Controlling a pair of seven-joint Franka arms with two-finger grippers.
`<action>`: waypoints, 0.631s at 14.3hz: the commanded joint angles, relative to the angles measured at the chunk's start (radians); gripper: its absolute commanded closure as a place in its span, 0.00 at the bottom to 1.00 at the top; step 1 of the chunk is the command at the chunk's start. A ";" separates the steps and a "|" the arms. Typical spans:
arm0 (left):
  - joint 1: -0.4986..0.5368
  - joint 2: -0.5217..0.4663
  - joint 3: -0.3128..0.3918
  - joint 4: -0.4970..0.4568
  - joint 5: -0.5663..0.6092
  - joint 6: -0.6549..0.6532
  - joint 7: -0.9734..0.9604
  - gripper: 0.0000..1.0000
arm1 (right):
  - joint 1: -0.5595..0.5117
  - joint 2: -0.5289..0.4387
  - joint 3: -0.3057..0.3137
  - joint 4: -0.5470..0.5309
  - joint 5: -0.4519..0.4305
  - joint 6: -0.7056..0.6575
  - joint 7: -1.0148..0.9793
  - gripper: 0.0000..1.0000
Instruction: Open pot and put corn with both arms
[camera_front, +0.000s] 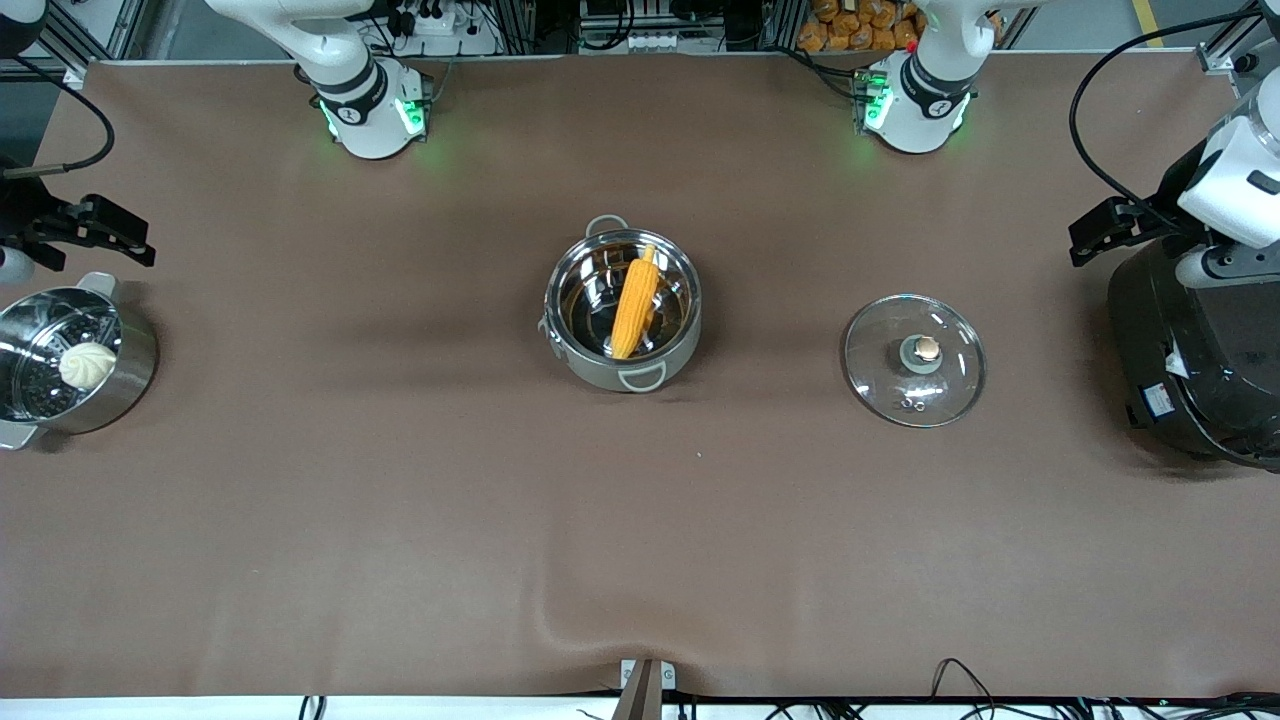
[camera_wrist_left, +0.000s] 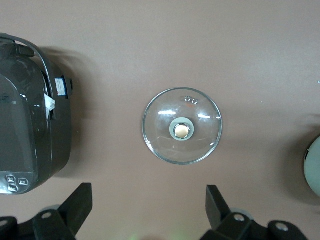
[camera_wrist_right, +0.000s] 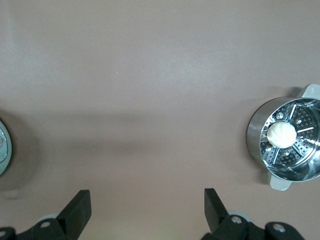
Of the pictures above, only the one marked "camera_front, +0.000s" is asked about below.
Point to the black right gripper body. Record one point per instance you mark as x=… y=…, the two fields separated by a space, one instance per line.
x=22 y=215

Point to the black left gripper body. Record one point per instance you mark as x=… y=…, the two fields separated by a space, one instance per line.
x=1158 y=217

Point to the glass pot lid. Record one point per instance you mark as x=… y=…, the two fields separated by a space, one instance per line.
x=900 y=385

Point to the yellow corn cob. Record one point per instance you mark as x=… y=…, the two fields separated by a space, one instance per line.
x=634 y=310

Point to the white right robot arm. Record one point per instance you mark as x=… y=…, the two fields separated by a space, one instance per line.
x=362 y=100

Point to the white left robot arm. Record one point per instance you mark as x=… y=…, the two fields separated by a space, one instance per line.
x=925 y=100

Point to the stainless steel steamer pot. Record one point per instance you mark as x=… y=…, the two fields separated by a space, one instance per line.
x=125 y=385

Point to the grey-green steel pot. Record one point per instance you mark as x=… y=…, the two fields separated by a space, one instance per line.
x=585 y=365

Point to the white steamed bun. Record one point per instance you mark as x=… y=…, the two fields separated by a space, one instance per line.
x=88 y=366

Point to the dark grey rice cooker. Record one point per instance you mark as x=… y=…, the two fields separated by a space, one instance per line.
x=1190 y=380

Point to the orange snack packs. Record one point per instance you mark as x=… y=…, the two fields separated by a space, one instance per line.
x=850 y=25

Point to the white power strip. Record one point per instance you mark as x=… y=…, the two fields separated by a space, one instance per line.
x=435 y=20

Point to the brown table mat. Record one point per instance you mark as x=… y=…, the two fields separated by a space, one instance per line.
x=400 y=520

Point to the aluminium frame profile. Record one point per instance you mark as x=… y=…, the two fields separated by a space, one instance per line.
x=95 y=30
x=1228 y=45

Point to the metal table edge bracket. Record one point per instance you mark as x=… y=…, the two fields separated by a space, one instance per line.
x=645 y=685

